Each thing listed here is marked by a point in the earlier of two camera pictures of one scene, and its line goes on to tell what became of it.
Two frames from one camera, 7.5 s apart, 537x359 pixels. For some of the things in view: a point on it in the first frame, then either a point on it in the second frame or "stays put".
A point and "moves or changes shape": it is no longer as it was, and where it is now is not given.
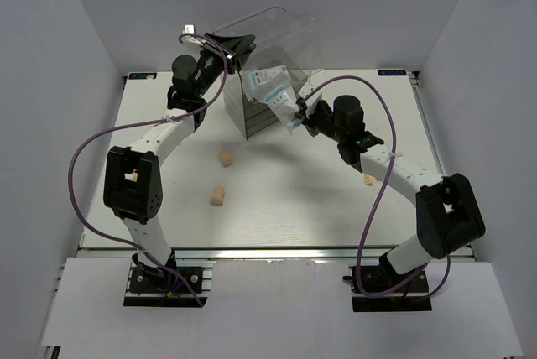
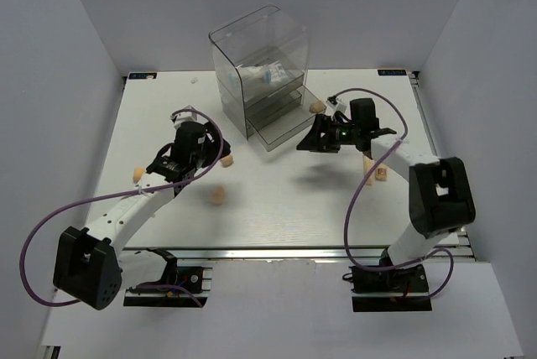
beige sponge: [217, 196] stays put
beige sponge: [226, 158] stays put
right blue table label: [392, 72] stays put
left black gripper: [241, 49] → [213, 148]
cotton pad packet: [283, 104] → [252, 78]
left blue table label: [140, 75] stays put
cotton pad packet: [270, 85] moves or changes shape
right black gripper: [308, 121] → [315, 142]
